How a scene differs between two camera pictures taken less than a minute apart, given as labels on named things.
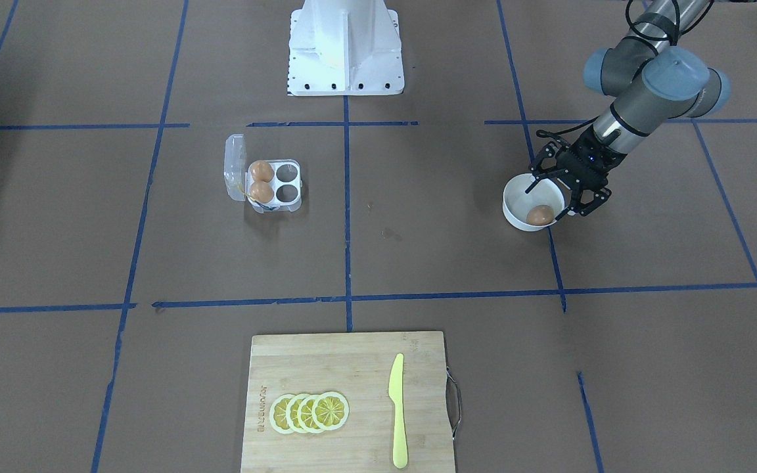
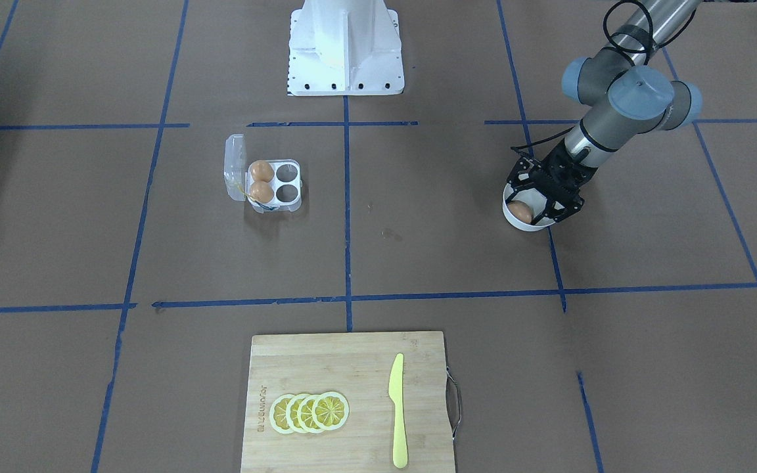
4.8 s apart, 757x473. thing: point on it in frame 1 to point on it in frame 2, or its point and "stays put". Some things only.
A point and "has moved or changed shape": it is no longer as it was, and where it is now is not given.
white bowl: [516, 203] stays put
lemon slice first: [330, 411] stays put
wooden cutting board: [358, 366] stays put
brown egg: [539, 215] has moved or changed shape
